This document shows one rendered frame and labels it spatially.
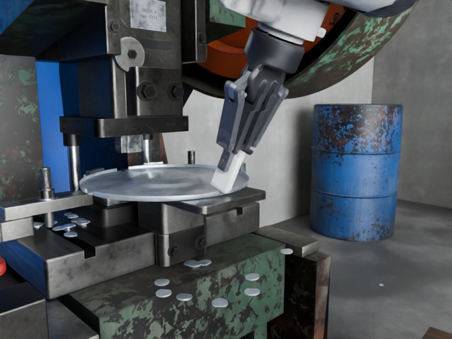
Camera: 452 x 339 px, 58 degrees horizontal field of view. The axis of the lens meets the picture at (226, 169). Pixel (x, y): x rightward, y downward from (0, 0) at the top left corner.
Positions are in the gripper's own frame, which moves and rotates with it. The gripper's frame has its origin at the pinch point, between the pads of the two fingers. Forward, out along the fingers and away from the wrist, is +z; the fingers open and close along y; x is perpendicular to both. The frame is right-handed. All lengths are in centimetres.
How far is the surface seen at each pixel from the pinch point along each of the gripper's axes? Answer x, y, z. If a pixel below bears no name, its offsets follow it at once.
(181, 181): 7.4, 0.2, 6.9
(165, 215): 5.7, -3.3, 11.6
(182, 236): 3.4, 0.0, 15.3
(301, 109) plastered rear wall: 101, 236, 44
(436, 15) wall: 71, 339, -53
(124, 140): 24.3, 1.4, 8.4
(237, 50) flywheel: 34, 39, -9
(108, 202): 17.8, -4.5, 16.8
